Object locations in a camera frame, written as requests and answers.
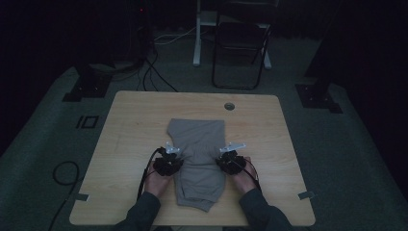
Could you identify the person's right hand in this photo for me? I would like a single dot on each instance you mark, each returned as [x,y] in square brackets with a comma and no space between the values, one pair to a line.
[245,181]

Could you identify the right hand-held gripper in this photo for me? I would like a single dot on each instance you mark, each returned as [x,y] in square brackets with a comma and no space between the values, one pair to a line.
[231,160]

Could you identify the black stand with base plate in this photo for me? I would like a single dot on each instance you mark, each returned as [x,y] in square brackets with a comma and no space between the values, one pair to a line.
[88,85]
[316,94]

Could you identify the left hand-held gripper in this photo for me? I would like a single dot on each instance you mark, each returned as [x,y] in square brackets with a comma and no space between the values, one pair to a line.
[167,162]

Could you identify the person's left hand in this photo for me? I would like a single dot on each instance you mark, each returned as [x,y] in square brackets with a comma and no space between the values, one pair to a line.
[157,183]

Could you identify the grey table grommet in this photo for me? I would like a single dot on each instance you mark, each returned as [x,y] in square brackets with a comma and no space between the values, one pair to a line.
[229,106]

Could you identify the grey pants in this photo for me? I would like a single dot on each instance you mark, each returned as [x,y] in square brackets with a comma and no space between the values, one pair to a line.
[198,154]

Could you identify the black folding chair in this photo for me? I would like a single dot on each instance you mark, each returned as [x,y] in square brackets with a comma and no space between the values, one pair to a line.
[197,38]
[243,35]

